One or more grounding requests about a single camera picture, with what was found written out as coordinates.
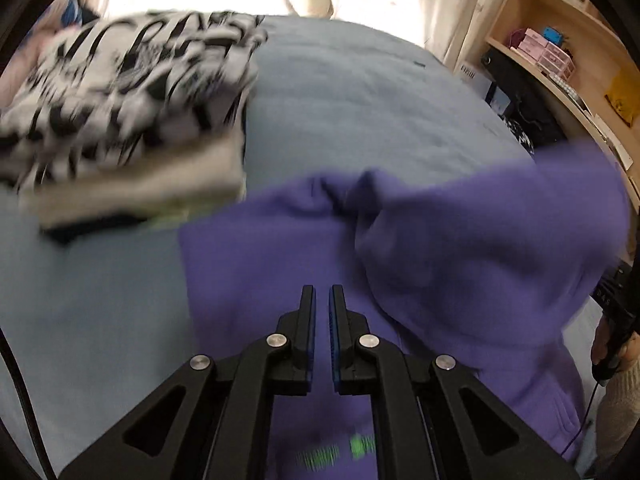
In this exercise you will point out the person's right hand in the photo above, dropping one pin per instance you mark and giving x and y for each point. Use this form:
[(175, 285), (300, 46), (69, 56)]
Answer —
[(631, 355)]

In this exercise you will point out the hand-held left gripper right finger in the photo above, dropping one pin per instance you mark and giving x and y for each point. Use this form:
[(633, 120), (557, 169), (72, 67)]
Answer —
[(334, 350)]

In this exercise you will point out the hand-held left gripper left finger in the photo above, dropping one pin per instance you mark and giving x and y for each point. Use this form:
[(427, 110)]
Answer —
[(311, 350)]

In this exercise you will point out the black and white printed garment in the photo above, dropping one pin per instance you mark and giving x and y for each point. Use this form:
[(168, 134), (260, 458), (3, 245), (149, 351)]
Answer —
[(125, 85)]

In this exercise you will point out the pale yellow folded garment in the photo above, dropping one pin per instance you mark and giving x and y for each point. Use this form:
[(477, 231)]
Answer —
[(170, 217)]

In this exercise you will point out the pink drawer organizer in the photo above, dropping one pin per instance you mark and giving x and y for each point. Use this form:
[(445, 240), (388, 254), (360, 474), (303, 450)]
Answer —
[(547, 55)]

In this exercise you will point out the cream folded garment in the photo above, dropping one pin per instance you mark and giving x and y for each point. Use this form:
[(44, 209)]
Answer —
[(150, 185)]

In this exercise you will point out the wooden shelf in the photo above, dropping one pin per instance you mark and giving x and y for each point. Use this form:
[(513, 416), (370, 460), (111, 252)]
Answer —
[(590, 35)]

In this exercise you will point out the small blue box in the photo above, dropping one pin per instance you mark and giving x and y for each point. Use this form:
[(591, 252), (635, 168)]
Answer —
[(554, 36)]

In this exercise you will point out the white papers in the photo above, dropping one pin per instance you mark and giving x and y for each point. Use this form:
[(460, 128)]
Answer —
[(607, 135)]

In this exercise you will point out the white cardboard box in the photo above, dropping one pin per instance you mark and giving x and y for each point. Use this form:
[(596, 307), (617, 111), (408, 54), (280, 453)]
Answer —
[(475, 80)]

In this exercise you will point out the black bag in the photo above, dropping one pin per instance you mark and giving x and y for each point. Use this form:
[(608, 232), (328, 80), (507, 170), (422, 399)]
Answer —
[(525, 90)]

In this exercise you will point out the person's right forearm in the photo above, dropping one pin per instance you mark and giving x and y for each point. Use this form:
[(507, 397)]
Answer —
[(620, 410)]

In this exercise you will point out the black and white patterned cloth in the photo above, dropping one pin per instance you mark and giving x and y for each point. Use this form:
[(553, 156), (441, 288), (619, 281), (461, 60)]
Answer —
[(520, 135)]

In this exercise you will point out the purple zip hoodie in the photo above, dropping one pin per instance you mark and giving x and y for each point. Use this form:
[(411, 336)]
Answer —
[(450, 240)]

